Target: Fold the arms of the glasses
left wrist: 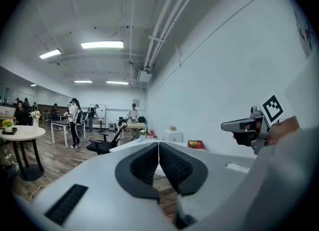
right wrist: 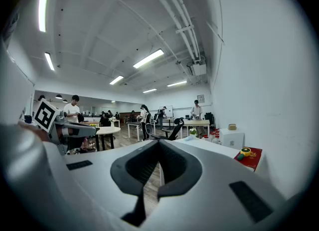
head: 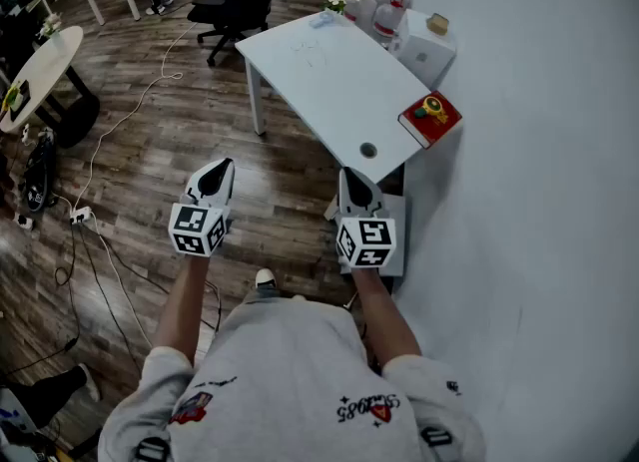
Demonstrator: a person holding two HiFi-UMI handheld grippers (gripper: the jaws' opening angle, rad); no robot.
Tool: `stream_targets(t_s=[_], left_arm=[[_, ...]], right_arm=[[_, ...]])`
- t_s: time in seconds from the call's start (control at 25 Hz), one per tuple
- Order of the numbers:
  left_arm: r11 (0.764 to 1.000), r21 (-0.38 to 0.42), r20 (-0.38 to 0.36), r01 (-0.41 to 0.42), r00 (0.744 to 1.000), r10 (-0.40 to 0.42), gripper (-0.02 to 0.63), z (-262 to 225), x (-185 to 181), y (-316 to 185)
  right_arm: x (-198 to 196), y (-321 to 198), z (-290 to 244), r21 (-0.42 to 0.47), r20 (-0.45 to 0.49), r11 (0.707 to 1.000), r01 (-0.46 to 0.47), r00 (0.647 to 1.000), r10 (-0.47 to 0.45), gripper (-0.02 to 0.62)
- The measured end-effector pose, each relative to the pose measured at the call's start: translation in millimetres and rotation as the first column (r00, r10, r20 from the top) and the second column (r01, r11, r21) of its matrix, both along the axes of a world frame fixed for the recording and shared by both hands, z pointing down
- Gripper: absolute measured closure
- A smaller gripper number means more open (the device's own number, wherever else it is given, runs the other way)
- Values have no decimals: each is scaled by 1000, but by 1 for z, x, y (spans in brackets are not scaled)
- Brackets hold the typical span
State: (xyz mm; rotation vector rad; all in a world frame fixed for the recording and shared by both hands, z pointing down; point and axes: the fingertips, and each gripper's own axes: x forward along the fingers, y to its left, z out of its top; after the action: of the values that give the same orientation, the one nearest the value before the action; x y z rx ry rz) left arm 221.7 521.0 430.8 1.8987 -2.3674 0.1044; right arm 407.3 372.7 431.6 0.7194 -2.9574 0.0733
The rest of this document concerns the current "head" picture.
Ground long white floor cable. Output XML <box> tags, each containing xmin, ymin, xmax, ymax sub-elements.
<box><xmin>72</xmin><ymin>20</ymin><xmax>199</xmax><ymax>212</ymax></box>

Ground black floor cable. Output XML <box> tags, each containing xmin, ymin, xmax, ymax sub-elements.
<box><xmin>53</xmin><ymin>223</ymin><xmax>147</xmax><ymax>376</ymax></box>

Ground red hardcover book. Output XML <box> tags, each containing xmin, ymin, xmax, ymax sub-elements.
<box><xmin>397</xmin><ymin>90</ymin><xmax>463</xmax><ymax>151</ymax></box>

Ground black office chair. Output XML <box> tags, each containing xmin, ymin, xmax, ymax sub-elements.
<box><xmin>187</xmin><ymin>0</ymin><xmax>309</xmax><ymax>67</ymax></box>

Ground yellow green toy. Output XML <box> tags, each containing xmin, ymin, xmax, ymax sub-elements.
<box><xmin>1</xmin><ymin>81</ymin><xmax>24</xmax><ymax>113</ymax></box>

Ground grey harness strap buckle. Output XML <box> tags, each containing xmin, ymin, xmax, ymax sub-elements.
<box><xmin>418</xmin><ymin>427</ymin><xmax>453</xmax><ymax>449</ymax></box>
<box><xmin>134</xmin><ymin>437</ymin><xmax>172</xmax><ymax>462</ymax></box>

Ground white water dispenser cabinet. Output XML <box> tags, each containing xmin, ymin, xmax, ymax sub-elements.
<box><xmin>393</xmin><ymin>8</ymin><xmax>458</xmax><ymax>92</ymax></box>

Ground person's right forearm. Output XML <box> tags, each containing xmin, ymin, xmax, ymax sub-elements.
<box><xmin>350</xmin><ymin>264</ymin><xmax>424</xmax><ymax>376</ymax></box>

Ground round white pedestal table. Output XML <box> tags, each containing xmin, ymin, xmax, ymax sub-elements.
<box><xmin>0</xmin><ymin>25</ymin><xmax>101</xmax><ymax>150</ymax></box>

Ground yellow green handheld fan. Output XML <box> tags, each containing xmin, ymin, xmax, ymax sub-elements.
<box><xmin>413</xmin><ymin>95</ymin><xmax>443</xmax><ymax>120</ymax></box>

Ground black bag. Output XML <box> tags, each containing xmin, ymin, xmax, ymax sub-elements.
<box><xmin>22</xmin><ymin>128</ymin><xmax>59</xmax><ymax>215</ymax></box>

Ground white rectangular desk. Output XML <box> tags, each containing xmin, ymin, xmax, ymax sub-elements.
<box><xmin>234</xmin><ymin>9</ymin><xmax>433</xmax><ymax>186</ymax></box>

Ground person's left forearm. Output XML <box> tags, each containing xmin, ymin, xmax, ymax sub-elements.
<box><xmin>152</xmin><ymin>250</ymin><xmax>211</xmax><ymax>369</ymax></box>

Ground person's grey sweatshirt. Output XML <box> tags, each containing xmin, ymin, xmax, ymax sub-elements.
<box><xmin>97</xmin><ymin>294</ymin><xmax>488</xmax><ymax>462</ymax></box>

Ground white flowers in white vase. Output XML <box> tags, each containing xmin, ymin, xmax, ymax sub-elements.
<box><xmin>39</xmin><ymin>13</ymin><xmax>66</xmax><ymax>56</ymax></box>

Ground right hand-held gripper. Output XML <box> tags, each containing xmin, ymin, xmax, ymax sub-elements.
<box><xmin>334</xmin><ymin>167</ymin><xmax>397</xmax><ymax>269</ymax></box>

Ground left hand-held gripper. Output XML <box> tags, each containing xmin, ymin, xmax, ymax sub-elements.
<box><xmin>168</xmin><ymin>158</ymin><xmax>236</xmax><ymax>257</ymax></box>

